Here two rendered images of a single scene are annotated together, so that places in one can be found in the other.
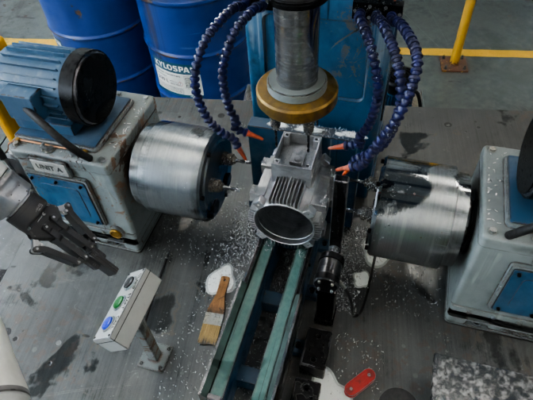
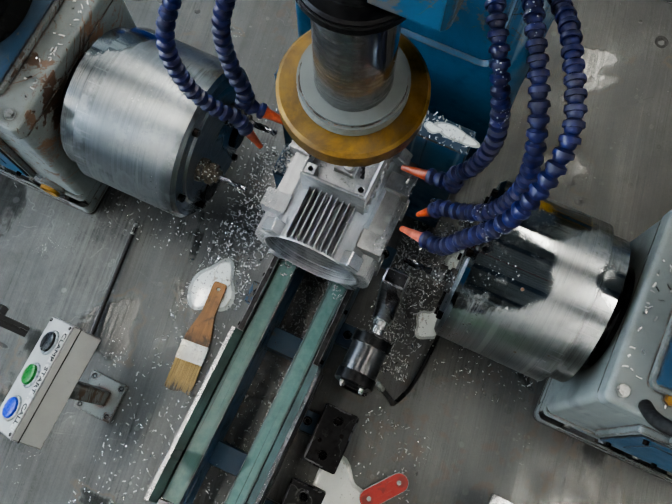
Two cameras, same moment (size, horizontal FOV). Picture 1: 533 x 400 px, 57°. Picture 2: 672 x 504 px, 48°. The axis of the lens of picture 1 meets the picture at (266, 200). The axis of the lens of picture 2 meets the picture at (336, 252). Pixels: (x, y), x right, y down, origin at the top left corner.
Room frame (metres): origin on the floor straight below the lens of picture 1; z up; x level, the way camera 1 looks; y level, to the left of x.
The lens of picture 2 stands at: (0.47, -0.11, 2.12)
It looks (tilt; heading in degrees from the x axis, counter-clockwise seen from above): 75 degrees down; 6
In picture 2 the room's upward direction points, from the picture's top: straight up
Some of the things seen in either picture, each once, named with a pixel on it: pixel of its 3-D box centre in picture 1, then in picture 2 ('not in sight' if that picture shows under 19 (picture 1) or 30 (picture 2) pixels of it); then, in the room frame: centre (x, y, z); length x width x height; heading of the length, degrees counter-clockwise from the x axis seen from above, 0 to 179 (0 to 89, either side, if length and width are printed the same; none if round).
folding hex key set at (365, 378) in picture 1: (359, 382); (383, 490); (0.43, -0.19, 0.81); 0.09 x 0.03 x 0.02; 122
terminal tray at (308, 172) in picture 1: (297, 159); (349, 159); (0.89, -0.08, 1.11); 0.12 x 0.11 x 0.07; 160
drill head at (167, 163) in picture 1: (167, 167); (133, 109); (0.97, 0.26, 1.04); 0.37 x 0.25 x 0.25; 70
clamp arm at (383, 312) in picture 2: (338, 217); (388, 301); (0.68, -0.16, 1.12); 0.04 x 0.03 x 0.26; 160
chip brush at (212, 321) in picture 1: (216, 309); (199, 336); (0.65, 0.16, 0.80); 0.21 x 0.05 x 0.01; 166
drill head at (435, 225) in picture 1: (426, 213); (543, 289); (0.74, -0.38, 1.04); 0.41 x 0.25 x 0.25; 70
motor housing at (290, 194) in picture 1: (293, 196); (338, 204); (0.85, -0.07, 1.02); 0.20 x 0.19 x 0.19; 160
